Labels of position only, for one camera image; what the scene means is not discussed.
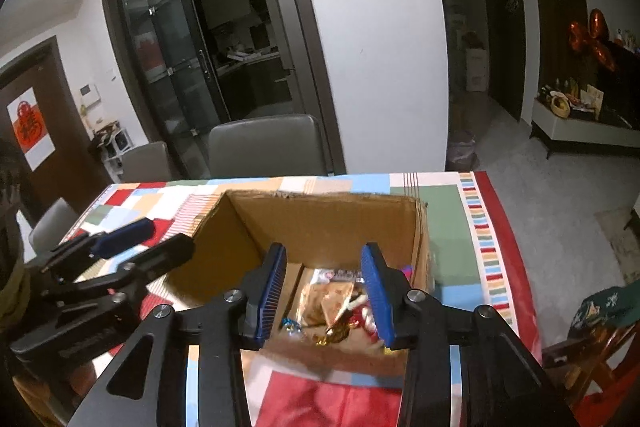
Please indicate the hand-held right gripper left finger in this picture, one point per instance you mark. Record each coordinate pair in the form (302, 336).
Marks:
(267, 302)

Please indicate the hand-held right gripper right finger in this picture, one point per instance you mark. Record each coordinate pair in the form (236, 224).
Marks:
(381, 307)

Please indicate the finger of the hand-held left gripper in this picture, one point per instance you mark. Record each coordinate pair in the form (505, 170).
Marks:
(160, 257)
(125, 234)

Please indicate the red snack packet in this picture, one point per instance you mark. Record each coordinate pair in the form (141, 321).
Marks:
(362, 324)

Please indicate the clear packet of blue candies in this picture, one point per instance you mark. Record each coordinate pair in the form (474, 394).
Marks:
(290, 326)

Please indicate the brown cardboard box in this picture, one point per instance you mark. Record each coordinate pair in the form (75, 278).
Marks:
(260, 219)

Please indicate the grey upholstered chair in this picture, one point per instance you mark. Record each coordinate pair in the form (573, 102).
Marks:
(52, 224)
(265, 147)
(145, 162)

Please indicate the small white shoe rack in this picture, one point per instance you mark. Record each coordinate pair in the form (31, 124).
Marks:
(110, 147)

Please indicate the brown door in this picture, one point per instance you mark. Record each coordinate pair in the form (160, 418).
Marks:
(65, 142)

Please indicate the colourful checked tablecloth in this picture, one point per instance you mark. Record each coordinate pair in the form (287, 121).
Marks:
(450, 217)

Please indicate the red and white door poster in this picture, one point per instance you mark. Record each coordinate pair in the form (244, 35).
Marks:
(31, 129)

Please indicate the translucent plastic bag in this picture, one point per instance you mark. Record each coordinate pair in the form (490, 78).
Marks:
(461, 151)

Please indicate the dark framed sliding glass door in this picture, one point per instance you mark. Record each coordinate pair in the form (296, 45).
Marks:
(165, 57)

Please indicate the green cloth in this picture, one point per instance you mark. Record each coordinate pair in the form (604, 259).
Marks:
(600, 312)

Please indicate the wooden chair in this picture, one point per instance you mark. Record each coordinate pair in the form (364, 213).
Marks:
(600, 372)

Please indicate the yellow basket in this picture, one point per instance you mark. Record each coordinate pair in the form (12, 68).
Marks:
(559, 104)

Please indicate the white low sideboard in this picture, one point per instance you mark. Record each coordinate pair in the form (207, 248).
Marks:
(585, 129)

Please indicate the silver refrigerator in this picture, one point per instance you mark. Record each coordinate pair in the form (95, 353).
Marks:
(272, 7)

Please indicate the dark wooden door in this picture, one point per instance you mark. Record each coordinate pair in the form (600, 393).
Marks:
(502, 22)

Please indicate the dark long cabinet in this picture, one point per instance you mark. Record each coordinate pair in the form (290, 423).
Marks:
(625, 82)

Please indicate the white wall intercom panel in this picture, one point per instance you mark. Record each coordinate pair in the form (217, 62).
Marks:
(89, 93)

